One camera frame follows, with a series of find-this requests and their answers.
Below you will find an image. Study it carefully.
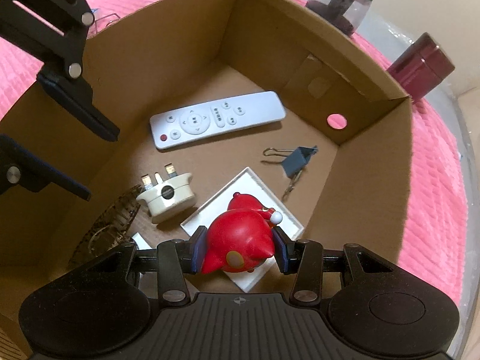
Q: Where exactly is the pink ribbed blanket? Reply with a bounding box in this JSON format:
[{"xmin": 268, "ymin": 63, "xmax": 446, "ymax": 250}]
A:
[{"xmin": 1, "ymin": 0, "xmax": 468, "ymax": 302}]

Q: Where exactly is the blue binder clip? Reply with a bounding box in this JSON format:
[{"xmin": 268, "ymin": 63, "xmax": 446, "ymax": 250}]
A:
[{"xmin": 262, "ymin": 145, "xmax": 318, "ymax": 202}]

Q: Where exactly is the white UK power plug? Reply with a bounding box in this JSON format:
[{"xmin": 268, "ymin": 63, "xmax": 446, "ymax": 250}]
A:
[{"xmin": 136, "ymin": 163, "xmax": 197, "ymax": 224}]

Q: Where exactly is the glass jar dark base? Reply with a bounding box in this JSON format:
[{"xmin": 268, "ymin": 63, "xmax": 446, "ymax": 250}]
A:
[{"xmin": 305, "ymin": 0, "xmax": 373, "ymax": 37}]

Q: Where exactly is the white remote control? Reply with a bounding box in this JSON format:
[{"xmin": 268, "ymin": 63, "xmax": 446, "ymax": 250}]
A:
[{"xmin": 150, "ymin": 91, "xmax": 286, "ymax": 150}]

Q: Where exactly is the red toy figure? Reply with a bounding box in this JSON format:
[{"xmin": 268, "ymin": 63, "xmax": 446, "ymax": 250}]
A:
[{"xmin": 201, "ymin": 192, "xmax": 283, "ymax": 275}]

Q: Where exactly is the metal wire puzzle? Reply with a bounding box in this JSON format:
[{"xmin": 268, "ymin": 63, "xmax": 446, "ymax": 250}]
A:
[{"xmin": 88, "ymin": 8, "xmax": 120, "ymax": 38}]

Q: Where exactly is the brown cardboard box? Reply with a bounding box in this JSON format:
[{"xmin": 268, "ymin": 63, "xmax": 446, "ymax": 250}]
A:
[{"xmin": 1, "ymin": 0, "xmax": 427, "ymax": 359}]

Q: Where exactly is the maroon cylindrical flask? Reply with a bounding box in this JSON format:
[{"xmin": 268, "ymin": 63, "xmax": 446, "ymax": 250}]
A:
[{"xmin": 386, "ymin": 33, "xmax": 455, "ymax": 101}]

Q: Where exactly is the white flat square box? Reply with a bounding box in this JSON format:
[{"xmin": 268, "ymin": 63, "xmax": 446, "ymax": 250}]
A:
[{"xmin": 181, "ymin": 167, "xmax": 304, "ymax": 292}]

